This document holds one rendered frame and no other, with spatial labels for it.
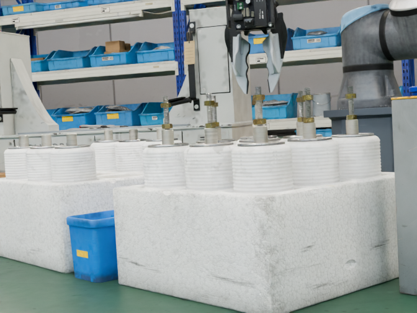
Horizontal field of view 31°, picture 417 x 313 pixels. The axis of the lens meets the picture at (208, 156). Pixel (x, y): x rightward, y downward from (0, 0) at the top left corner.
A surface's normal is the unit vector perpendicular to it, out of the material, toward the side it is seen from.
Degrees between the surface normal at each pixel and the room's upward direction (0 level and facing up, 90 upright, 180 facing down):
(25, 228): 90
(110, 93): 90
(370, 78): 73
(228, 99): 90
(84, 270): 92
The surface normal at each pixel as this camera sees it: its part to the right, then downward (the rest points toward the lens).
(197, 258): -0.74, 0.07
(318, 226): 0.66, 0.00
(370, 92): -0.18, -0.24
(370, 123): -0.33, 0.07
